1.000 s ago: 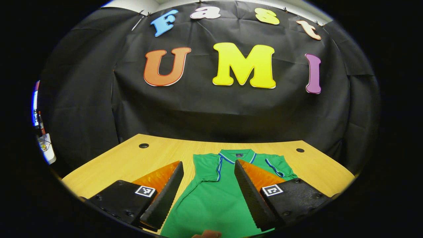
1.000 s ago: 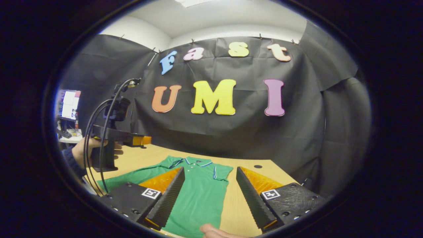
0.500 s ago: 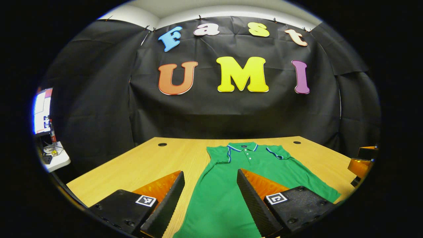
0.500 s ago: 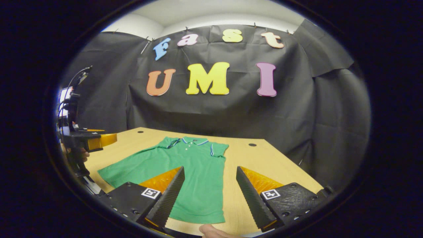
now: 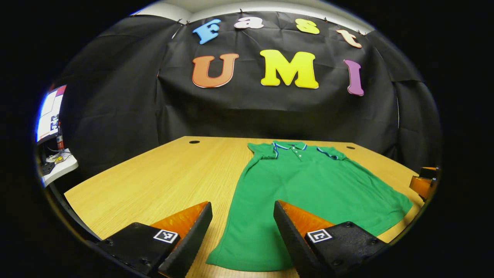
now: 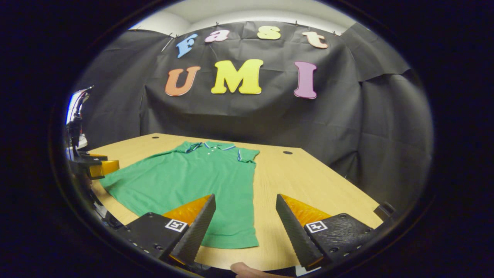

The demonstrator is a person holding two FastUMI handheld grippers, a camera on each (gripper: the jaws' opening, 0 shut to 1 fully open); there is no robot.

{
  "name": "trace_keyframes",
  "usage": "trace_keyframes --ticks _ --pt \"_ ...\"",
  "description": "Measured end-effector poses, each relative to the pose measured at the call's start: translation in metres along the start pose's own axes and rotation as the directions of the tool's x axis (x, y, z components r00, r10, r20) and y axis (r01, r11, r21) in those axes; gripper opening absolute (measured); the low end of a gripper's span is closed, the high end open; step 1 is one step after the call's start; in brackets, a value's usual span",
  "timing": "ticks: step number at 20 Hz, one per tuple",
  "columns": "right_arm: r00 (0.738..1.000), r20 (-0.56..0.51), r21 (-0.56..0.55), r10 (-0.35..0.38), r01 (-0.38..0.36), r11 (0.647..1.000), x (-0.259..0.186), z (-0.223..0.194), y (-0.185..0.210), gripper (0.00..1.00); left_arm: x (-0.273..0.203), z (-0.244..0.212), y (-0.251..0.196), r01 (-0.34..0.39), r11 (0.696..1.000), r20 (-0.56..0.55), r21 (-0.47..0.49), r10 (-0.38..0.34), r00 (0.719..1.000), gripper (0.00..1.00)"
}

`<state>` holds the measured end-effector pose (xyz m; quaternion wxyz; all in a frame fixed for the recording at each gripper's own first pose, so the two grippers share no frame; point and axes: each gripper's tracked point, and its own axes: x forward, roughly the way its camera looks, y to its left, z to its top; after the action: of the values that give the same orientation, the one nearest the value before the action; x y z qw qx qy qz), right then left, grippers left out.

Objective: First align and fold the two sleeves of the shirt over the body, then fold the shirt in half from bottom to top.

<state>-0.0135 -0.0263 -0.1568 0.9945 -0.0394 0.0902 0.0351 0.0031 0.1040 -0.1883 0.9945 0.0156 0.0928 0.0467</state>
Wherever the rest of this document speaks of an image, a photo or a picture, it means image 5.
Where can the green polo T-shirt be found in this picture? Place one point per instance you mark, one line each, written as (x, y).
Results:
(308, 193)

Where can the white side desk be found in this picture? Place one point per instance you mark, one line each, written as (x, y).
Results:
(63, 170)

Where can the computer monitor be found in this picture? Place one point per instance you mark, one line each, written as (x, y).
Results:
(48, 116)

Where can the black backdrop cloth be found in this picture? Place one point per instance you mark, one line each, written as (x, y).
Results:
(270, 116)

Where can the small red bottle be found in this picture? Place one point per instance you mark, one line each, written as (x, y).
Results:
(60, 142)

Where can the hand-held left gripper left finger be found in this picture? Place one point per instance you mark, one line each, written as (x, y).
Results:
(193, 241)

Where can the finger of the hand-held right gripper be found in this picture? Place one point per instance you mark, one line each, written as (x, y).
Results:
(429, 172)
(420, 187)

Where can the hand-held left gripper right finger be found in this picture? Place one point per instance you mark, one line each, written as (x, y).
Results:
(291, 239)

